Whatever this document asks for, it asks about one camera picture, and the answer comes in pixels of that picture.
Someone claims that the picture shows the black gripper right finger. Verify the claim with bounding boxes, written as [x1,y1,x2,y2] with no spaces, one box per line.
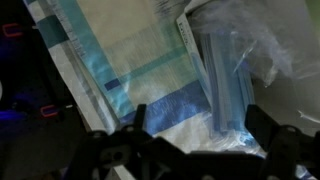
[245,103,320,180]

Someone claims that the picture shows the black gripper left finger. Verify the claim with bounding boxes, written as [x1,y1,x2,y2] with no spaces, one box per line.
[62,103,186,180]

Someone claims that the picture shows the stack of blue face masks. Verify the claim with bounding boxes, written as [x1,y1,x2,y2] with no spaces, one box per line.
[199,30,258,148]

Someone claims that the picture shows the blue green checked bedsheet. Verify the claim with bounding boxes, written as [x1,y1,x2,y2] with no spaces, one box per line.
[22,0,268,180]

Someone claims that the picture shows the black perforated board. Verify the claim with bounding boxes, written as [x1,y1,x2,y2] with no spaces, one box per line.
[0,0,76,134]

